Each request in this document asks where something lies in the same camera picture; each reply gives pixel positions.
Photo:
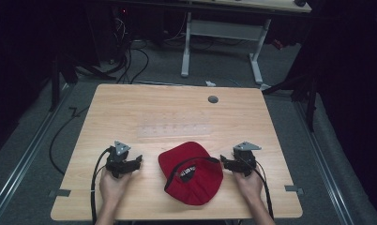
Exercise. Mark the white metal desk frame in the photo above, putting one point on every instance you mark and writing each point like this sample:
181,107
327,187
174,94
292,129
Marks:
222,30

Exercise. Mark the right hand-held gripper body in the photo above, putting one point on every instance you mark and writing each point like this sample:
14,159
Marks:
245,159

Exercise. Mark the grey floor rail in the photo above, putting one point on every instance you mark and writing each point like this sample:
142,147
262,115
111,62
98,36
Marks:
325,162
24,157

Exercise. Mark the clear tape patch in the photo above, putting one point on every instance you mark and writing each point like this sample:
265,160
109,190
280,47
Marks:
174,129

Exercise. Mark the white paper scrap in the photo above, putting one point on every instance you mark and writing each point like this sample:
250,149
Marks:
210,83

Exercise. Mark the red baseball cap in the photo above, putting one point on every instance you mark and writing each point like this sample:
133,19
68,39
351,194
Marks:
193,181

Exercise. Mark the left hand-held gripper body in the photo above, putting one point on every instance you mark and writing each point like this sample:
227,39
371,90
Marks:
118,157

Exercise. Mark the person's left hand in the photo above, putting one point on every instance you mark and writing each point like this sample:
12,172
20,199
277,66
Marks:
113,187

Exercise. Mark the black metal stand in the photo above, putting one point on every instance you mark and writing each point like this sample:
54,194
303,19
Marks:
54,84
310,103

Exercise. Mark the person's right hand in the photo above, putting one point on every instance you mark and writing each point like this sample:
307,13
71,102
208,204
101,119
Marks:
249,187

